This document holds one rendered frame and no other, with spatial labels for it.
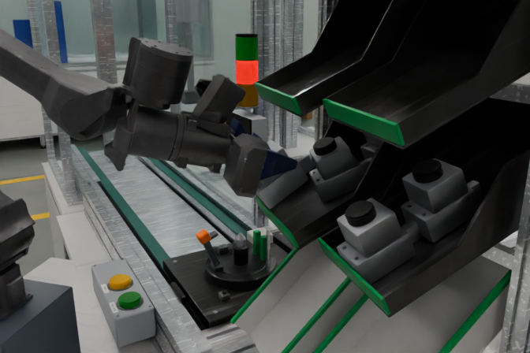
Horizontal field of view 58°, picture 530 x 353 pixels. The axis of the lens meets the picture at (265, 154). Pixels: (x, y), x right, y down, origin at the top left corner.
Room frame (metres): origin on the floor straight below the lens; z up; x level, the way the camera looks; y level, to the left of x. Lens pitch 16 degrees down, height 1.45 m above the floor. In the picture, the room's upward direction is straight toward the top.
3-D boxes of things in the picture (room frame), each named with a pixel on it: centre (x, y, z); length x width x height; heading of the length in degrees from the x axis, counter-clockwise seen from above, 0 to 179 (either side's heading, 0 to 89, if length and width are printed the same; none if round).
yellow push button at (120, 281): (0.80, 0.28, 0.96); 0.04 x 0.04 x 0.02
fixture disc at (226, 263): (0.84, 0.05, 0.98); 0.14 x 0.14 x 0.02
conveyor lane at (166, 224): (1.11, 0.18, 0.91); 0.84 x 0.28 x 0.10; 30
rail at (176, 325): (1.00, 0.32, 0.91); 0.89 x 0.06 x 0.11; 30
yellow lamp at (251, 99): (1.06, 0.04, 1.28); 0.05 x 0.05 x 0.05
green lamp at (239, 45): (1.06, 0.04, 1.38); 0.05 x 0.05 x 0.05
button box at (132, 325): (0.80, 0.28, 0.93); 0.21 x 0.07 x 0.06; 30
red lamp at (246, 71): (1.06, 0.04, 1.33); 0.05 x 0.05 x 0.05
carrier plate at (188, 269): (0.84, 0.05, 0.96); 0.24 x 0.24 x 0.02; 30
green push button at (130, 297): (0.74, 0.24, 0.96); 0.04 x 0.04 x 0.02
